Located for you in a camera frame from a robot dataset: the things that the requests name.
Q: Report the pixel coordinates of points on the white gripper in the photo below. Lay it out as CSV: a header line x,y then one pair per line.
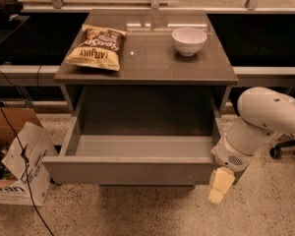
x,y
228,156

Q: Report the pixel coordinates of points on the grey top drawer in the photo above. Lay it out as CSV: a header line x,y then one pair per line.
x,y
146,136

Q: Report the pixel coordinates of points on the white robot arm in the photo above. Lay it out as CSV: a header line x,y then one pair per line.
x,y
264,115

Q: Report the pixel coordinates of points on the grey drawer cabinet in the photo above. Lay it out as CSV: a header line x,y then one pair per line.
x,y
149,57

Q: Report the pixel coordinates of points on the black office chair base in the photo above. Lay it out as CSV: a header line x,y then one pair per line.
x,y
276,151

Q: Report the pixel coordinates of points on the white bowl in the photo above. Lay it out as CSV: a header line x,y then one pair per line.
x,y
189,41

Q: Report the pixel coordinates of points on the yellow chip bag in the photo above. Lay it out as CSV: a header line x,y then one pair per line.
x,y
100,48

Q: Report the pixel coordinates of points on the cardboard box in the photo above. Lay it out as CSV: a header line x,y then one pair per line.
x,y
23,144

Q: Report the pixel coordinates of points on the black bag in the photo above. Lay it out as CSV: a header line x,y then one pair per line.
x,y
9,9

